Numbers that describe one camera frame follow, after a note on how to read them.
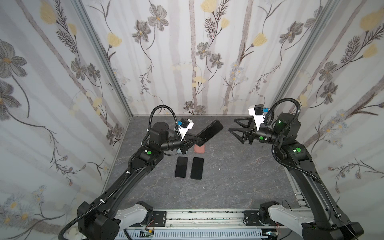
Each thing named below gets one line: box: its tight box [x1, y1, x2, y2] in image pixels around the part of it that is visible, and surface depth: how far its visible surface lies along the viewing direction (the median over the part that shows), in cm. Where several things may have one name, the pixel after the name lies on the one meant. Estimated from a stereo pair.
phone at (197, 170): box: [190, 157, 204, 180], surface depth 94 cm
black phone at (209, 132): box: [196, 119, 224, 147], surface depth 65 cm
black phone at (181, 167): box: [174, 156, 188, 178], surface depth 95 cm
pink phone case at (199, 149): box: [193, 144, 206, 154], surface depth 103 cm
